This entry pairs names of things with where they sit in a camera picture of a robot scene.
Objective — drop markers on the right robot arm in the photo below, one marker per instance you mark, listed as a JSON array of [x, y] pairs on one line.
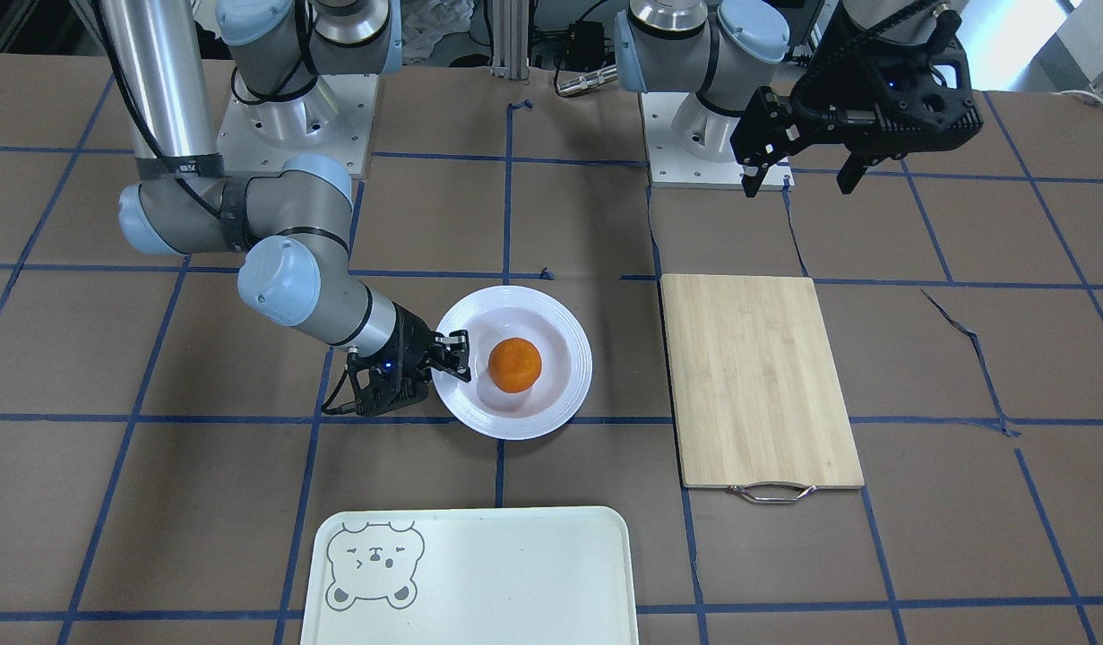
[[291, 226]]

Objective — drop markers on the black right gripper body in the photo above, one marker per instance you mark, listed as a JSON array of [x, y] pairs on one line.
[[414, 339]]

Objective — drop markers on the cream bear tray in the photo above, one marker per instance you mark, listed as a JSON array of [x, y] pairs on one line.
[[549, 575]]

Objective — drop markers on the white ceramic plate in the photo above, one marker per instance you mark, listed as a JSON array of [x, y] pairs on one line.
[[496, 315]]

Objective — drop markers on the aluminium frame post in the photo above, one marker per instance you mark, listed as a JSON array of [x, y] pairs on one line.
[[510, 39]]

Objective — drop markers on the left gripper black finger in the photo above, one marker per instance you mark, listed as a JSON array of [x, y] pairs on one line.
[[851, 172], [752, 180]]

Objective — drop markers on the orange fruit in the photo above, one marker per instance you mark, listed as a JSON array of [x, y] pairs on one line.
[[514, 365]]

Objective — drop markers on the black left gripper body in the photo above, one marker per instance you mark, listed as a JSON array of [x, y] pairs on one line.
[[827, 106]]

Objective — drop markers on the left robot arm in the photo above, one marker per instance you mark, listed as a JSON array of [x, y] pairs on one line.
[[722, 55]]

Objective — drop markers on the bamboo cutting board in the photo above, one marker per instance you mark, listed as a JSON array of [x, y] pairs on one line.
[[757, 399]]

